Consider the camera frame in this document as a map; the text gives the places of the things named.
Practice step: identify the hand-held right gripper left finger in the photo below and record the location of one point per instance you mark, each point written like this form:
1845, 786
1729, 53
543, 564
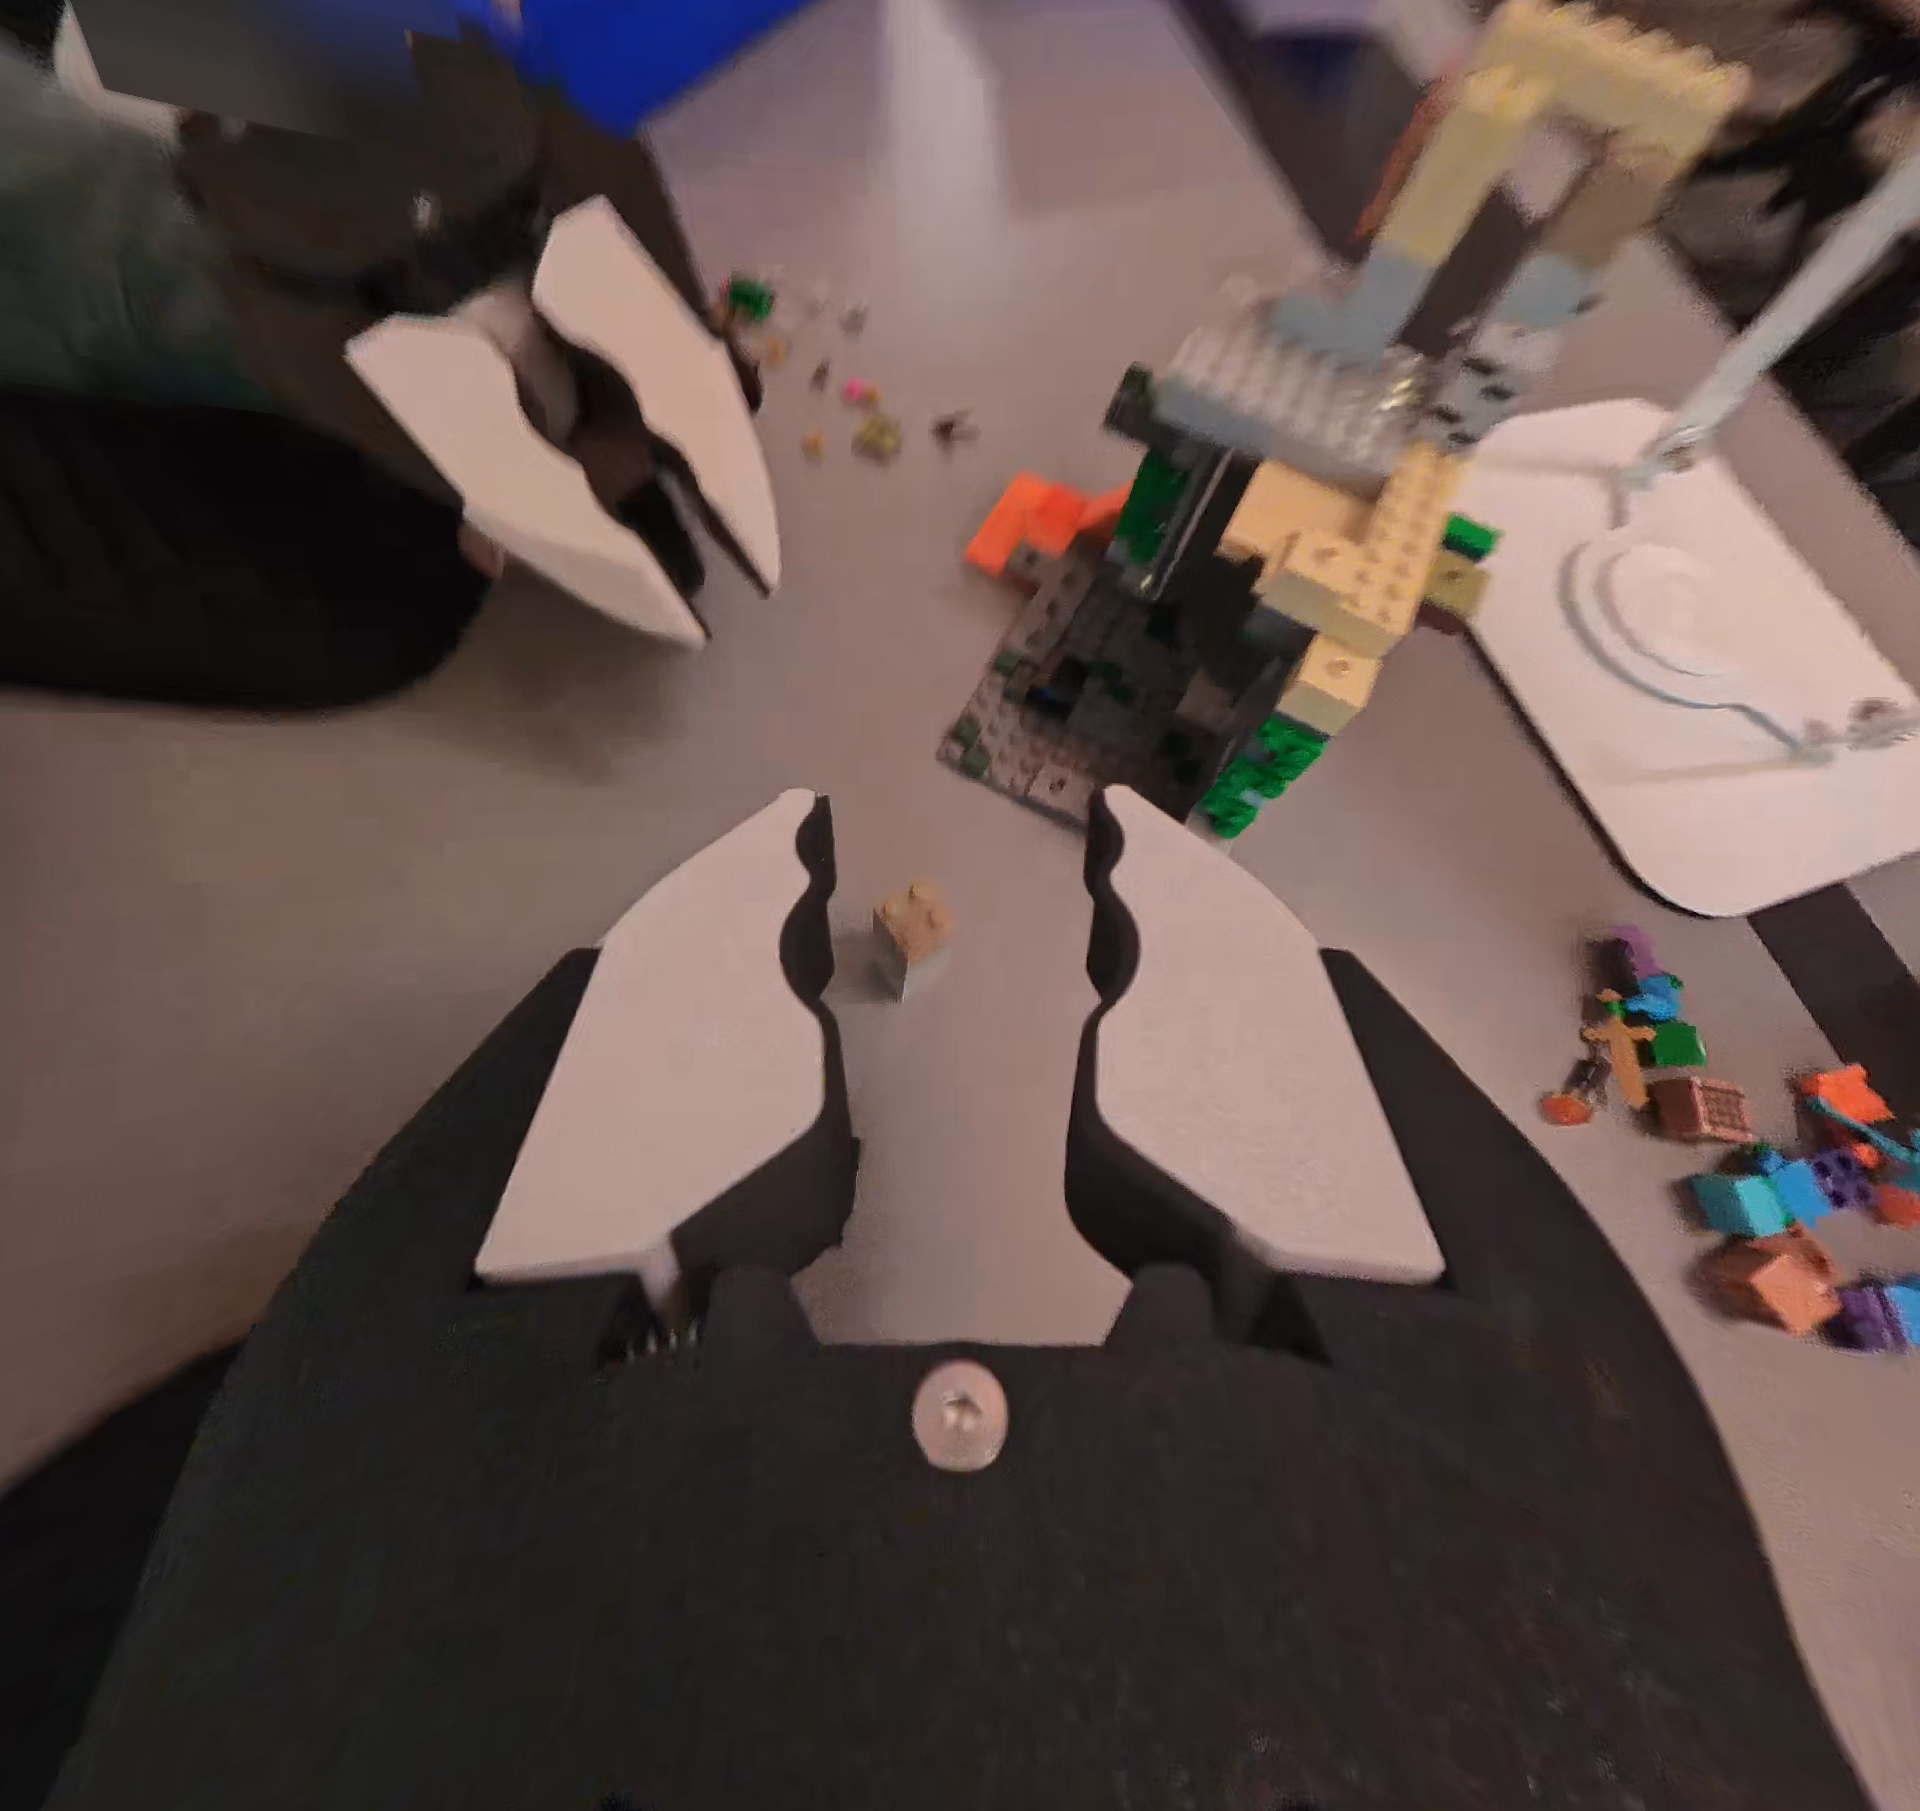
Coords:
660, 1076

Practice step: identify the white rounded board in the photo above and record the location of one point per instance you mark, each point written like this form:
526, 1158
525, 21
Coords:
1724, 792

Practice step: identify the pile of loose coloured bricks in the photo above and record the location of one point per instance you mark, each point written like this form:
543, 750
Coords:
1771, 1182

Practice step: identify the black mesh wrist cushion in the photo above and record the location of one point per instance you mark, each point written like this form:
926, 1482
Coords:
195, 566

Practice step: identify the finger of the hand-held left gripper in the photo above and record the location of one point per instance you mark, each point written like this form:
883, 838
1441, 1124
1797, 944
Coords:
660, 356
495, 460

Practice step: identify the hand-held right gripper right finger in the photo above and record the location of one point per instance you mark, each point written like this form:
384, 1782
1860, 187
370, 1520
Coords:
1261, 1076

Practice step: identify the scatter of tiny toy pieces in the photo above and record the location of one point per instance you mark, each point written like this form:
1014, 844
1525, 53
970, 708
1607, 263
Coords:
870, 424

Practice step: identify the grey desk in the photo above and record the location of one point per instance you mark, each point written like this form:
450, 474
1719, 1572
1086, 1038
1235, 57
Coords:
301, 866

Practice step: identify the tan and grey brick column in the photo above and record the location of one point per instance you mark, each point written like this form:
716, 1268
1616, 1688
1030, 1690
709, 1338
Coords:
910, 934

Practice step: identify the toy brick building model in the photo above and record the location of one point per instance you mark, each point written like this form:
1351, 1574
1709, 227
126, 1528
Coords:
1231, 612

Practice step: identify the person's left forearm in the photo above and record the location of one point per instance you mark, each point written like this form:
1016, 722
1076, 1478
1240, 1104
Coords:
105, 237

